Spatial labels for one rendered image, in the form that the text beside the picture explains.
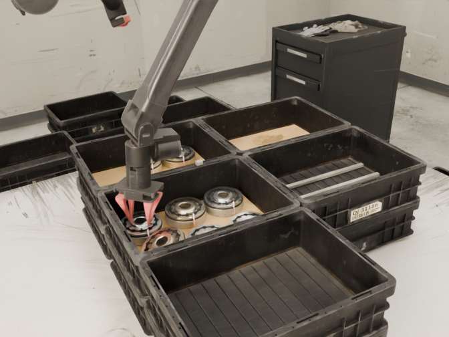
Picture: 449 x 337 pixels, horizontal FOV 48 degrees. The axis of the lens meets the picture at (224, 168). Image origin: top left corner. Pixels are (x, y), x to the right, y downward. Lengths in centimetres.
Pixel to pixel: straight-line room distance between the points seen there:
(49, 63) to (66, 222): 275
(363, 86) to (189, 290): 209
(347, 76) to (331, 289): 188
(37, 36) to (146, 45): 91
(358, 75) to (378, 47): 19
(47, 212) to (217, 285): 75
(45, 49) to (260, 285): 336
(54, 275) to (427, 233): 103
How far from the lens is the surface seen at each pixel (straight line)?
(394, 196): 139
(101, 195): 124
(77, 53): 428
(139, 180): 116
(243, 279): 111
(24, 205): 173
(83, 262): 142
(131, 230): 122
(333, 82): 277
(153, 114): 110
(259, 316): 103
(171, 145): 117
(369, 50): 291
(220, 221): 128
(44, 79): 425
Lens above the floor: 155
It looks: 28 degrees down
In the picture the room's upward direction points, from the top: 1 degrees counter-clockwise
